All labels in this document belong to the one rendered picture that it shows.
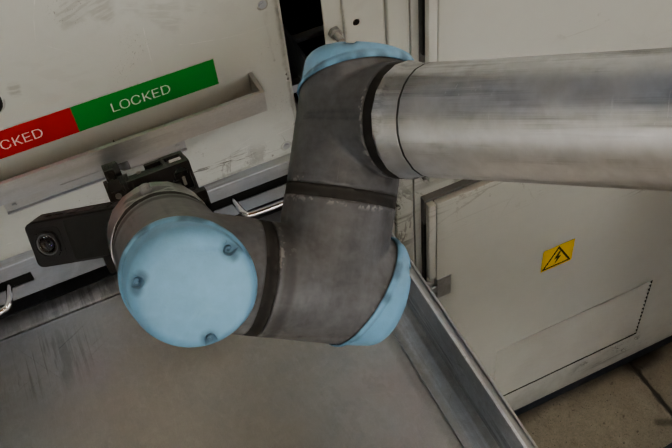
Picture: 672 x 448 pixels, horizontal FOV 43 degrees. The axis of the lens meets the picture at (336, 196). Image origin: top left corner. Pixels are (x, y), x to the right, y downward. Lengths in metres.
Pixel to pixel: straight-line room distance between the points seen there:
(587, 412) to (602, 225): 0.58
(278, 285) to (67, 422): 0.44
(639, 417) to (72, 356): 1.26
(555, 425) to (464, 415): 0.98
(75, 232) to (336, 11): 0.36
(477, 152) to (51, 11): 0.47
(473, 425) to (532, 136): 0.45
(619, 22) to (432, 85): 0.59
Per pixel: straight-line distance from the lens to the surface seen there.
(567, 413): 1.93
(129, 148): 0.95
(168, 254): 0.60
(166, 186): 0.73
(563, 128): 0.53
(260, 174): 1.07
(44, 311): 1.11
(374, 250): 0.66
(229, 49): 0.96
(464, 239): 1.28
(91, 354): 1.05
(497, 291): 1.43
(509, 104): 0.56
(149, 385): 1.00
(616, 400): 1.96
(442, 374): 0.96
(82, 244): 0.82
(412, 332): 0.99
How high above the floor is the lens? 1.68
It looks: 47 degrees down
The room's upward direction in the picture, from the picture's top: 7 degrees counter-clockwise
